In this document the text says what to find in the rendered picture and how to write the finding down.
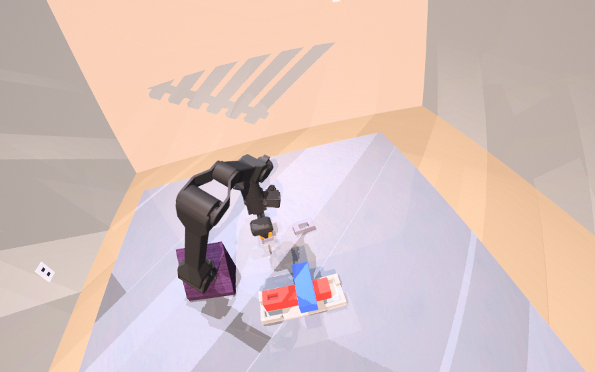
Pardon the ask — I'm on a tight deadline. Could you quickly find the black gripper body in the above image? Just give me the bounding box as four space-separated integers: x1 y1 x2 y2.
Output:
243 187 273 236

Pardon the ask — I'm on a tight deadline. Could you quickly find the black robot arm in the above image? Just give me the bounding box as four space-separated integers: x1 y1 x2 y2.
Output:
175 154 281 294

